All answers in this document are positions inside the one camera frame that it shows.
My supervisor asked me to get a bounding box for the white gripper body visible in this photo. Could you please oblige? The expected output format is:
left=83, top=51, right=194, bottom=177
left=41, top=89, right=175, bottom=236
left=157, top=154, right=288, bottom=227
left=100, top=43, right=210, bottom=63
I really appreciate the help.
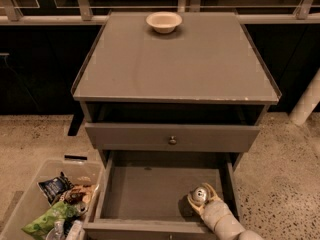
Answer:
left=200, top=200, right=234, bottom=231

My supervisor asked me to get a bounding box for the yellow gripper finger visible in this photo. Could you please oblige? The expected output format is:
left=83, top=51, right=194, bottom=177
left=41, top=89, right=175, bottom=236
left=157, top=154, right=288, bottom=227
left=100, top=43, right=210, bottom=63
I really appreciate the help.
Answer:
left=187, top=197, right=204, bottom=215
left=203, top=183, right=221, bottom=203

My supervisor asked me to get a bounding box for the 7up soda can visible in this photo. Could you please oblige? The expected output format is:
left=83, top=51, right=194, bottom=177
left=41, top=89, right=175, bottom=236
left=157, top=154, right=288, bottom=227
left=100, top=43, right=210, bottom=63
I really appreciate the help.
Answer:
left=191, top=186, right=209, bottom=206

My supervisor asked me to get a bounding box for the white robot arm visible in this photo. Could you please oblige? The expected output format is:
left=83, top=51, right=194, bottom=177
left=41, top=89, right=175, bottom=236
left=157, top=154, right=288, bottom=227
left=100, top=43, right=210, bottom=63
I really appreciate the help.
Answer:
left=187, top=183, right=264, bottom=240

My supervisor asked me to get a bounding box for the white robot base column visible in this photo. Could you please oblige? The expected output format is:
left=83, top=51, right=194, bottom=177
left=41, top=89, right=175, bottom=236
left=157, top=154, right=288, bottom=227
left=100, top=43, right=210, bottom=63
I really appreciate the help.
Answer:
left=289, top=68, right=320, bottom=125

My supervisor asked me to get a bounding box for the open grey middle drawer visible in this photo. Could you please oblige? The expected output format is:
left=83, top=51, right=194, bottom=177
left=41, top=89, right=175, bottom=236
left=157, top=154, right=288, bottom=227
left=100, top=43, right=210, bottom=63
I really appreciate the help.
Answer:
left=85, top=152, right=248, bottom=240

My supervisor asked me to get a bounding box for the grey drawer cabinet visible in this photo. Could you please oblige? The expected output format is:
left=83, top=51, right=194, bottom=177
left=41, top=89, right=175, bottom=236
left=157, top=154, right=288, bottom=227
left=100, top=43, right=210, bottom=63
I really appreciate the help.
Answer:
left=70, top=11, right=282, bottom=172

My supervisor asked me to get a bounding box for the grey top drawer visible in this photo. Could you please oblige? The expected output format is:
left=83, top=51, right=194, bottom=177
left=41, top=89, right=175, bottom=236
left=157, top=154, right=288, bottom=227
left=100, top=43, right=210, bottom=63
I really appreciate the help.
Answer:
left=85, top=123, right=259, bottom=153

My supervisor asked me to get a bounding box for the brown snack bag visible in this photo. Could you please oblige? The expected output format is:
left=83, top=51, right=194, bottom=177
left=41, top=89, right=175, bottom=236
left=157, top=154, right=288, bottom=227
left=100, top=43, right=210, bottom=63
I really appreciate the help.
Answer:
left=60, top=185, right=96, bottom=204

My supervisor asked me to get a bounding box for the clear plastic bottle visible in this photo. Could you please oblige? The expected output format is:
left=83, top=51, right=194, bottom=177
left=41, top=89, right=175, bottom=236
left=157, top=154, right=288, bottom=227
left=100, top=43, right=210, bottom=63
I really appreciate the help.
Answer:
left=46, top=220, right=65, bottom=240

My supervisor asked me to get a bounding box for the clear plastic storage bin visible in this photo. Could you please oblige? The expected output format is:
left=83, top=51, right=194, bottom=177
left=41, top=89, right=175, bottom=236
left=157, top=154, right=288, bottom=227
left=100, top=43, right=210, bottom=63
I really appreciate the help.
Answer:
left=0, top=160, right=103, bottom=240

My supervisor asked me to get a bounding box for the dark blue snack bag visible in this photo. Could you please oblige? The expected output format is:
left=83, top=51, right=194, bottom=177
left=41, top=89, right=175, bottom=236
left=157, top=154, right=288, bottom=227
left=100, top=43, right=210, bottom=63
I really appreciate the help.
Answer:
left=37, top=172, right=74, bottom=205

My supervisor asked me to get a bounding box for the green chip bag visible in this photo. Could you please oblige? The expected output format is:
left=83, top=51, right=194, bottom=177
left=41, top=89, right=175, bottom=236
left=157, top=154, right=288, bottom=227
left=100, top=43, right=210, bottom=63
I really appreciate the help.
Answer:
left=21, top=201, right=79, bottom=240

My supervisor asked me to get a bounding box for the white paper bowl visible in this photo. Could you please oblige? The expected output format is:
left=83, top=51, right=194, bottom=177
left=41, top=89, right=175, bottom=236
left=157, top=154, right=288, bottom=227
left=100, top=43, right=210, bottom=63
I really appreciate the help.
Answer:
left=146, top=12, right=182, bottom=34

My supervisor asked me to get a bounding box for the white metal railing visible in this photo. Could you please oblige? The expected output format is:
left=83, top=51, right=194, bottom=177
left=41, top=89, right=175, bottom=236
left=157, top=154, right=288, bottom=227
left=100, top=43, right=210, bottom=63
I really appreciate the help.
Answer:
left=0, top=0, right=320, bottom=24

